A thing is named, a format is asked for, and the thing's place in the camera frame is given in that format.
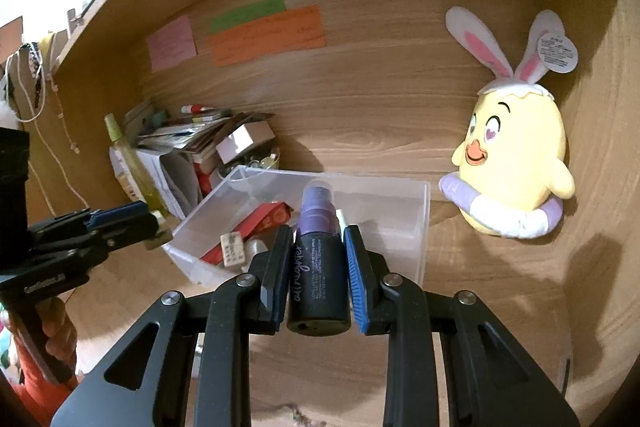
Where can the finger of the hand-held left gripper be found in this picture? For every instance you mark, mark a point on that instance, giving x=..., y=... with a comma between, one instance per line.
x=117, y=214
x=125, y=237

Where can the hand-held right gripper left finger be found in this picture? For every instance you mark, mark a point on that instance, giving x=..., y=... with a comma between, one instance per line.
x=272, y=302

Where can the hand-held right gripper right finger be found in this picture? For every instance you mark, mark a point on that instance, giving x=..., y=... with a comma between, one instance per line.
x=356, y=277

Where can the black spray bottle purple top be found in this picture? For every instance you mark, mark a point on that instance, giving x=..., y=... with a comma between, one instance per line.
x=317, y=277

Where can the clear plastic storage box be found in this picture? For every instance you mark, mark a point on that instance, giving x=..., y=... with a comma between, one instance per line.
x=390, y=217

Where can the person's left hand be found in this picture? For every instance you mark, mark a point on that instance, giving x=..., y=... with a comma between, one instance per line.
x=57, y=332

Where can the yellow-green spray bottle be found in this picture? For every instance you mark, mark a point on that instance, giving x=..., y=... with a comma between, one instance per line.
x=132, y=167

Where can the white paper folder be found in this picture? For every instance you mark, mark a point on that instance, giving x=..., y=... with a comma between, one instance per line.
x=170, y=179

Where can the white printed eraser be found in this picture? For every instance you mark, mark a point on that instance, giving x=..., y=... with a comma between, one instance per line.
x=232, y=249

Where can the red flat packet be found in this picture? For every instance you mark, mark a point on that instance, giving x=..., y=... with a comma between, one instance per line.
x=265, y=219

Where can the pile of boxes and clutter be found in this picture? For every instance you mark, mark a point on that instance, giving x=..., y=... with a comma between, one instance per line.
x=185, y=134

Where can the red and white marker pen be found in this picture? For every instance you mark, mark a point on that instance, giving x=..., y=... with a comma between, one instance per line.
x=200, y=109

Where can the small glass bottle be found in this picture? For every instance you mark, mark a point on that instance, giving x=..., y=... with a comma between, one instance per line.
x=265, y=161

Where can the small white cardboard box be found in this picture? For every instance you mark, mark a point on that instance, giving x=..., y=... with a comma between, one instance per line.
x=245, y=142

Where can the pink sticky note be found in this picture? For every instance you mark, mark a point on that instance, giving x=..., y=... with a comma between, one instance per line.
x=172, y=43

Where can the yellow chick plush toy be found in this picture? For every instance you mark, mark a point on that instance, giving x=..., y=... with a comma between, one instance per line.
x=520, y=147

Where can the orange sticky note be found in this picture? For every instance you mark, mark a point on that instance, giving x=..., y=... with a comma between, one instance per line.
x=270, y=36

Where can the green sticky note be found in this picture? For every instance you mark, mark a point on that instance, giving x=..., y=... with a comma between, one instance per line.
x=245, y=14

